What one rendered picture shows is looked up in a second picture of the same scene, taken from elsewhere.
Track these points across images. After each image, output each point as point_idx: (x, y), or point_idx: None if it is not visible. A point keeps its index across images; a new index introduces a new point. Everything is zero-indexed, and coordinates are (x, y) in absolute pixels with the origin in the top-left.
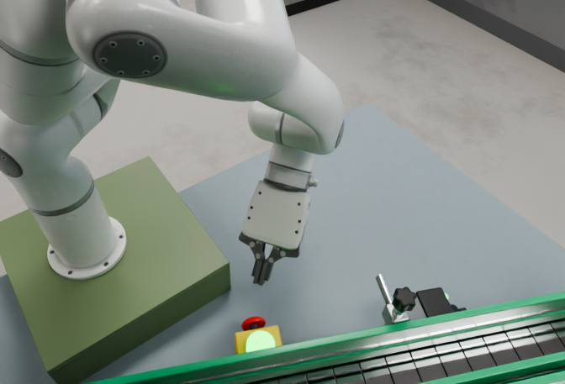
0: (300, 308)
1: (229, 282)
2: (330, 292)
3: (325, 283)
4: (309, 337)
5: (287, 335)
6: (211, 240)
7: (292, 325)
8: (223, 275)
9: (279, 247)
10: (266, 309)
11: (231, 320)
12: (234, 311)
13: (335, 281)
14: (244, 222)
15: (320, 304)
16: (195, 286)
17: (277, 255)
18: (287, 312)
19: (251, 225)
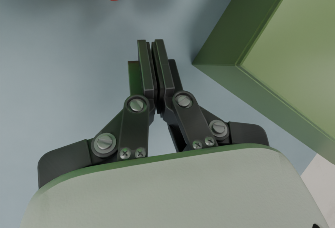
0: (70, 76)
1: (200, 62)
2: (32, 125)
3: (49, 137)
4: (26, 28)
5: (67, 17)
6: (294, 102)
7: (69, 39)
8: (228, 49)
9: (120, 160)
10: (123, 52)
11: (169, 11)
12: (171, 29)
13: (34, 149)
14: (311, 196)
15: (38, 97)
16: None
17: (120, 125)
18: (87, 61)
19: (281, 200)
